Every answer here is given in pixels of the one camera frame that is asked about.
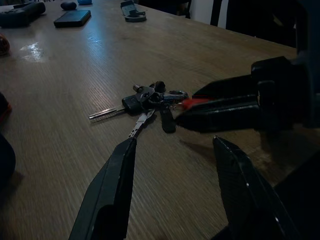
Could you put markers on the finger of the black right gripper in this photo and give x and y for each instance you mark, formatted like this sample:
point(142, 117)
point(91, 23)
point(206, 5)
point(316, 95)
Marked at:
point(232, 87)
point(225, 115)

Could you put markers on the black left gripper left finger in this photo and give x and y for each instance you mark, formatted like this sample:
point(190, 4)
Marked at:
point(110, 195)

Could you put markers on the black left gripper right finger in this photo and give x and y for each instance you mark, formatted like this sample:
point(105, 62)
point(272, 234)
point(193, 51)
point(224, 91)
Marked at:
point(240, 185)

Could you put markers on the key bunch with red fob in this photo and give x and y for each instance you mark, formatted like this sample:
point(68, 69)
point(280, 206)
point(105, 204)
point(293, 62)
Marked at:
point(132, 101)

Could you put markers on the black folding chair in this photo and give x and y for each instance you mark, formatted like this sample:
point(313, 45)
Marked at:
point(217, 12)

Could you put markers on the blue round object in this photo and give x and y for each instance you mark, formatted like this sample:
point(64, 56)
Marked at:
point(85, 2)

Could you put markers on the black phone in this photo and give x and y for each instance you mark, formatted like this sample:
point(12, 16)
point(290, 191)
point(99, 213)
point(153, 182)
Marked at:
point(72, 18)

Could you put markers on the small black oval object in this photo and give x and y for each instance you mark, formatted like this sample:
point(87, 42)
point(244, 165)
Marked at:
point(68, 5)

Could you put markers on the orange cylinder piece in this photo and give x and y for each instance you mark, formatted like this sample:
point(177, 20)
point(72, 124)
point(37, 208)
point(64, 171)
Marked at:
point(3, 45)

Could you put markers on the black handheld controller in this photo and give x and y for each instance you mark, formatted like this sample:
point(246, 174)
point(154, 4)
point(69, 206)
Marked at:
point(20, 15)

